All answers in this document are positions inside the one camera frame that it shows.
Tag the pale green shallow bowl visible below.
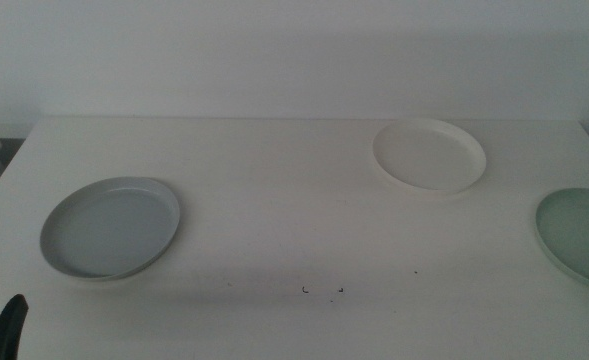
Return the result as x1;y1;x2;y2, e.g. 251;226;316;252
534;187;589;292

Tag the grey shallow bowl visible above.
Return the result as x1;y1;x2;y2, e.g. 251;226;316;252
39;176;181;281

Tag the white shallow bowl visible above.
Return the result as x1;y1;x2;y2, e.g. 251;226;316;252
372;117;488;194

